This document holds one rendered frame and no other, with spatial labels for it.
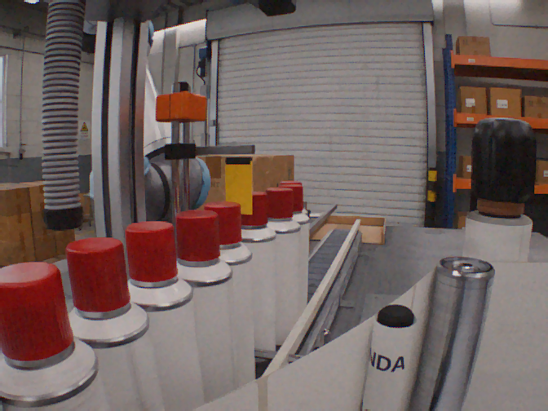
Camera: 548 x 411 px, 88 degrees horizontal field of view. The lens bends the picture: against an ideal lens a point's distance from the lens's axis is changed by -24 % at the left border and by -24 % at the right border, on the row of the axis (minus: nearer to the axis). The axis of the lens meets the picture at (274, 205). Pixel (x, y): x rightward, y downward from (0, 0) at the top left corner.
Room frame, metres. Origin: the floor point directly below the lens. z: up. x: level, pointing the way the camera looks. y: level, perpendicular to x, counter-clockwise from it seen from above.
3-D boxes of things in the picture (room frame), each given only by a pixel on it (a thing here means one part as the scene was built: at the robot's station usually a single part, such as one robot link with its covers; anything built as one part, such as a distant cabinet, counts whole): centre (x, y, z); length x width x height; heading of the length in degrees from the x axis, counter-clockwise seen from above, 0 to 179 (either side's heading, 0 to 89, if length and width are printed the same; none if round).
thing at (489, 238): (0.36, -0.27, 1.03); 0.09 x 0.09 x 0.30
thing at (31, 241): (3.15, 2.81, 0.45); 1.20 x 0.84 x 0.89; 70
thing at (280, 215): (0.44, -0.01, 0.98); 0.05 x 0.05 x 0.20
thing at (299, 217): (0.49, -0.02, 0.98); 0.05 x 0.05 x 0.20
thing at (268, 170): (1.11, 0.10, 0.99); 0.30 x 0.24 x 0.27; 157
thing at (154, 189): (0.61, 0.27, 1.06); 0.13 x 0.12 x 0.14; 149
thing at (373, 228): (1.32, -0.29, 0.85); 0.30 x 0.26 x 0.04; 162
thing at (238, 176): (0.38, 0.04, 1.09); 0.03 x 0.01 x 0.06; 72
